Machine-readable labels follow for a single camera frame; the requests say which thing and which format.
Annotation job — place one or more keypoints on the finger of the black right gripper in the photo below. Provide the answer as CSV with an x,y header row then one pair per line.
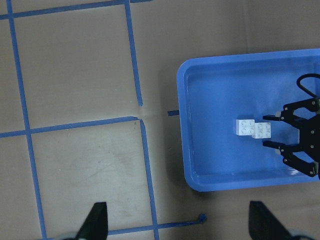
x,y
272,144
270,117

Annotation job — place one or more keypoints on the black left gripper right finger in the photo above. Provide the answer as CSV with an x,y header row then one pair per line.
x,y
263,225

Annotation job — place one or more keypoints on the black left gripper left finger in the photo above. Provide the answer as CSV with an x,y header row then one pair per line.
x,y
95,226

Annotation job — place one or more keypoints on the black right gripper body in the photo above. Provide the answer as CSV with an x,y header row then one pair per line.
x,y
303,156

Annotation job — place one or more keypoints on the white block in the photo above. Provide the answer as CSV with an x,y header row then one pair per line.
x,y
244,127
262,130

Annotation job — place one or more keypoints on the blue plastic tray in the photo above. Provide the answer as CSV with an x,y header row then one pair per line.
x,y
214,92

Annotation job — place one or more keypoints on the brown paper table cover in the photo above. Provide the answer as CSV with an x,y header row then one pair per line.
x,y
89,113

